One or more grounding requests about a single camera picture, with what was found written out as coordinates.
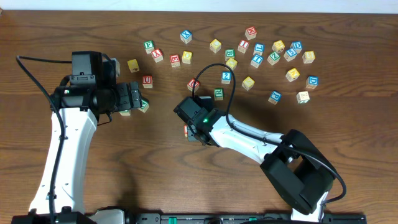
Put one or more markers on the yellow block centre right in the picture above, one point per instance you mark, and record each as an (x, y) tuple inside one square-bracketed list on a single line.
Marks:
[(248, 83)]

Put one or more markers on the green R block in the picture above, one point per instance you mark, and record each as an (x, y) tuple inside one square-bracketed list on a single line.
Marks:
[(218, 94)]

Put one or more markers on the yellow block near E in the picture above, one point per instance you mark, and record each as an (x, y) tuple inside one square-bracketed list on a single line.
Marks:
[(187, 57)]

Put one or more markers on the red block top right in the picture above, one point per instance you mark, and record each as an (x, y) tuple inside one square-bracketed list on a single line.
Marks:
[(250, 33)]

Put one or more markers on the red X block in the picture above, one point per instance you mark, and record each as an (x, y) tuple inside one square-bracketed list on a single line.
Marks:
[(157, 55)]

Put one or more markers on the blue P block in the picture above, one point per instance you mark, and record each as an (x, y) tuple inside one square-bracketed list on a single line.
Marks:
[(275, 97)]

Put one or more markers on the yellow block far right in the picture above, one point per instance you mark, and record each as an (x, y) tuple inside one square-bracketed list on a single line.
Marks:
[(308, 57)]

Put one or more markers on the blue L block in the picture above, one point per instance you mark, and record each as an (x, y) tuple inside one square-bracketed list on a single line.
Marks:
[(258, 48)]

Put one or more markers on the green F block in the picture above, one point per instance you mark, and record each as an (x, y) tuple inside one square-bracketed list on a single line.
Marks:
[(149, 46)]

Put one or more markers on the yellow block upper right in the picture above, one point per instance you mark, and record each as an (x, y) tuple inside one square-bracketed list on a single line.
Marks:
[(278, 46)]

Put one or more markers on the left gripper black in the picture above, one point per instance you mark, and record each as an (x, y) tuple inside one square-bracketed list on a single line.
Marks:
[(134, 95)]

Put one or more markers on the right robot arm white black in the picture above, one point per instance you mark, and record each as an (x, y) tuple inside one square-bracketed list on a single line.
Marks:
[(298, 171)]

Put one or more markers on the blue D block lower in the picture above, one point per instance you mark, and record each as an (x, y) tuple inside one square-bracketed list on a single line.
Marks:
[(312, 82)]

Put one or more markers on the red U block left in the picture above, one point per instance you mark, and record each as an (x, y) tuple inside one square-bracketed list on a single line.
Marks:
[(147, 81)]

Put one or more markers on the blue 2 block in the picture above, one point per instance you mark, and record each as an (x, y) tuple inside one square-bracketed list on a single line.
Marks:
[(226, 78)]

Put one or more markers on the red A block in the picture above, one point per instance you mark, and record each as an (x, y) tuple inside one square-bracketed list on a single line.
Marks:
[(185, 130)]

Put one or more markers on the red u block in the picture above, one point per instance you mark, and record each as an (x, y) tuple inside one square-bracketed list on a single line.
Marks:
[(193, 85), (147, 81)]

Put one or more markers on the yellow block under B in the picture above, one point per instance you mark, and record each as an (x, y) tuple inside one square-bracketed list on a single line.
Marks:
[(231, 63)]

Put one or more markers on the red I block top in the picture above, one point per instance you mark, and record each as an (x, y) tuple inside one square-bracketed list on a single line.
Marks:
[(243, 46)]

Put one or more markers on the plain L block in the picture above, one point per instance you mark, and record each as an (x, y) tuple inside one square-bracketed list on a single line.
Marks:
[(302, 97)]

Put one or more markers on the green Z block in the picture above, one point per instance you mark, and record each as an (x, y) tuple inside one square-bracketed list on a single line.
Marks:
[(273, 58)]

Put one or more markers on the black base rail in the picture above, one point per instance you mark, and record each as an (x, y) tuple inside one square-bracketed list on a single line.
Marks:
[(217, 218)]

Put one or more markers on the green N block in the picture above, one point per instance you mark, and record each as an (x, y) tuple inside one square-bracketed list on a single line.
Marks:
[(144, 106)]

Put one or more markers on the red E block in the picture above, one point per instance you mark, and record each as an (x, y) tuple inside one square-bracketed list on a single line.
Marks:
[(175, 60)]

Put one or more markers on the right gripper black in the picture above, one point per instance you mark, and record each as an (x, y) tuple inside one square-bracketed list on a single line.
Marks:
[(193, 134)]

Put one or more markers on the blue S block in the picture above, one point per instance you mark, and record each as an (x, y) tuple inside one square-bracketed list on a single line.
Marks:
[(290, 54)]

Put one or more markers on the yellow block top centre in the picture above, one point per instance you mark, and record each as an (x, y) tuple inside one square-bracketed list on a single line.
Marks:
[(215, 45)]

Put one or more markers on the blue D block upper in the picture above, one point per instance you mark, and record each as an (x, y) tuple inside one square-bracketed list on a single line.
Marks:
[(297, 46)]

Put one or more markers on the green J block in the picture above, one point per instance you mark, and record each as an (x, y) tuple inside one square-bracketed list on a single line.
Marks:
[(125, 113)]

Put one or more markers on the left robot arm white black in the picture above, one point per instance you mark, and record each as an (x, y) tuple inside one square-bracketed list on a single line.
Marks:
[(59, 199)]

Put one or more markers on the yellow block right middle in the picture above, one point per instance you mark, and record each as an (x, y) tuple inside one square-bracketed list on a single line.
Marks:
[(292, 75)]

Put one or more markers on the yellow block far left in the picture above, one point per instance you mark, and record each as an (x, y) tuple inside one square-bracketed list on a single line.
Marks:
[(133, 65)]

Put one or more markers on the blue d block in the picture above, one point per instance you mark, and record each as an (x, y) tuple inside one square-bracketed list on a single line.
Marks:
[(312, 82), (297, 46)]

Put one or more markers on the blue X block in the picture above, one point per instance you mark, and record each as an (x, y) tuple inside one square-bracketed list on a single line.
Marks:
[(186, 36)]

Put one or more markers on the green B block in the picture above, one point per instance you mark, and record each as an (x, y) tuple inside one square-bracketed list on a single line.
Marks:
[(229, 53)]

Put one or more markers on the blue T block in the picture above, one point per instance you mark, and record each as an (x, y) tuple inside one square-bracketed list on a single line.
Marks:
[(256, 60)]

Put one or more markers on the red U block centre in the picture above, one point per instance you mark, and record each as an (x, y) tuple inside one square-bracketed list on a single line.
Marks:
[(193, 85)]

